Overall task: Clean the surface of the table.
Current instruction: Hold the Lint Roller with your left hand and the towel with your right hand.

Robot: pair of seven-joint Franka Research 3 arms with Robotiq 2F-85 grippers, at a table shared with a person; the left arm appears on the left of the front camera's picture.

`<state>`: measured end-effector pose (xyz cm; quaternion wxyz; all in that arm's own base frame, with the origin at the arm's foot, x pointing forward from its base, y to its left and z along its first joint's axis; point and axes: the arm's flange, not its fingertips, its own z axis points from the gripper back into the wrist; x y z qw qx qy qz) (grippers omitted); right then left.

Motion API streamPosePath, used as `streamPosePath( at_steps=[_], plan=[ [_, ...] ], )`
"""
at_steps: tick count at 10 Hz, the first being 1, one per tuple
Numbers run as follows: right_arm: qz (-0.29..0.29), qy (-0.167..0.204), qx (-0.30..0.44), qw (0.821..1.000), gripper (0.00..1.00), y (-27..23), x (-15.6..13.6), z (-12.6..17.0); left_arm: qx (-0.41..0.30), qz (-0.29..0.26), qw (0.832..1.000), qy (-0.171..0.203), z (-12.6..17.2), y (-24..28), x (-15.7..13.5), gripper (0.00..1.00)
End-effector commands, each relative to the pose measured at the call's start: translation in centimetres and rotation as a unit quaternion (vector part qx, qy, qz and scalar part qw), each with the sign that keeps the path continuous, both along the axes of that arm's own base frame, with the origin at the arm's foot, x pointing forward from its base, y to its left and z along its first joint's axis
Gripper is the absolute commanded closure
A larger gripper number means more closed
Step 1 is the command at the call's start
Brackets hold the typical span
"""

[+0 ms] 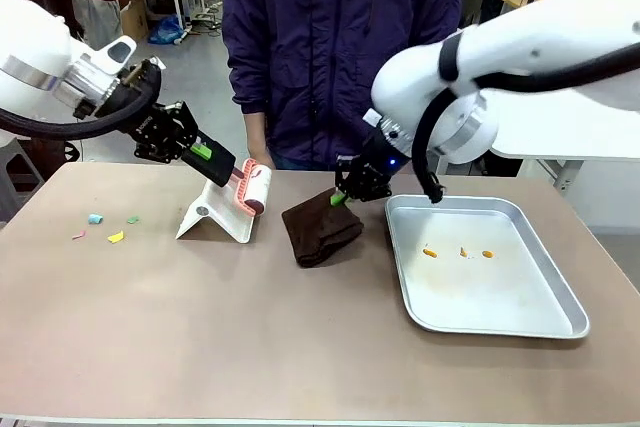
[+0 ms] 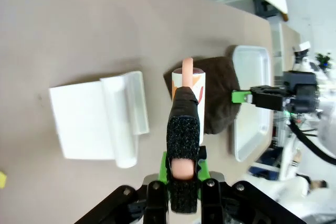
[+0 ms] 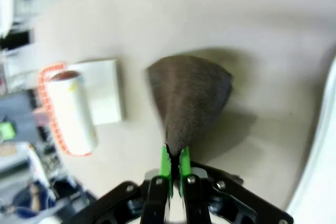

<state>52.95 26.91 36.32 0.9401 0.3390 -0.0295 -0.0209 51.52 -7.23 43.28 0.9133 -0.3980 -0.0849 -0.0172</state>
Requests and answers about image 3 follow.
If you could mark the white flat box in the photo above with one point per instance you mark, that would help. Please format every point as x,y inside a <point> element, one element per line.
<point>105,90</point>

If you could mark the small green box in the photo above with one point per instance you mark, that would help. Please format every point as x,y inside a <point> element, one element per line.
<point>6,130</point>

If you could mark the brown grey cleaning cloth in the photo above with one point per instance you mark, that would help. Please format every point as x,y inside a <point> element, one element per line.
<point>189,98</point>

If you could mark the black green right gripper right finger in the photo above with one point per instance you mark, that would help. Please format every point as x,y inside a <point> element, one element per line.
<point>195,197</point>

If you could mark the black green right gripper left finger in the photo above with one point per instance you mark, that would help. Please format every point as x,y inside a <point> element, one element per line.
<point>157,197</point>

